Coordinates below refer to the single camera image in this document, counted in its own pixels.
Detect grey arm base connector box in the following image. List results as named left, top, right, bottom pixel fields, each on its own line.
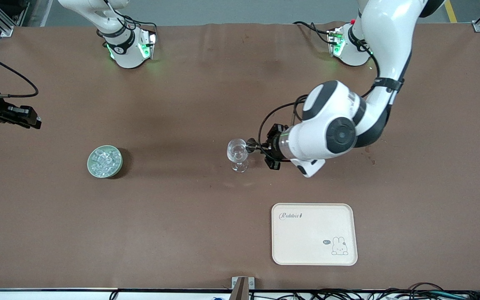
left=139, top=30, right=158, bottom=60
left=327, top=27, right=345, bottom=58

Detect clear wine glass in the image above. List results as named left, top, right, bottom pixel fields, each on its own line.
left=227, top=138, right=250, bottom=173

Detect pile of clear ice cubes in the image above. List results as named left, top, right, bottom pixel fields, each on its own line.
left=92, top=148, right=121, bottom=175

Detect green round bowl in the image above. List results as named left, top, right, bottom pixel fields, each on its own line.
left=87, top=145, right=124, bottom=179

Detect cream rabbit print tray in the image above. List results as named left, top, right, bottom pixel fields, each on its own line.
left=271, top=203, right=358, bottom=266

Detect brown table mat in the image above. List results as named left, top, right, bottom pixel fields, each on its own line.
left=0, top=22, right=480, bottom=291

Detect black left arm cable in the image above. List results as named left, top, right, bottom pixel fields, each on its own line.
left=258, top=37, right=403, bottom=144

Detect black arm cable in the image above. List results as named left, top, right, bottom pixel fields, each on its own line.
left=0, top=47, right=40, bottom=98
left=258, top=37, right=403, bottom=144

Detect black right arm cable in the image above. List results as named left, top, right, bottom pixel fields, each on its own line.
left=0, top=47, right=40, bottom=98

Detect black base power cable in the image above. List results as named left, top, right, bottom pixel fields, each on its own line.
left=293, top=21, right=334, bottom=44
left=121, top=16, right=158, bottom=34

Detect metal table edge bracket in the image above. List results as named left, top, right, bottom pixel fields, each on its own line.
left=231, top=276, right=255, bottom=300

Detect tangled black cables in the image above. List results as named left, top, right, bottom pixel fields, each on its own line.
left=248, top=282, right=480, bottom=300

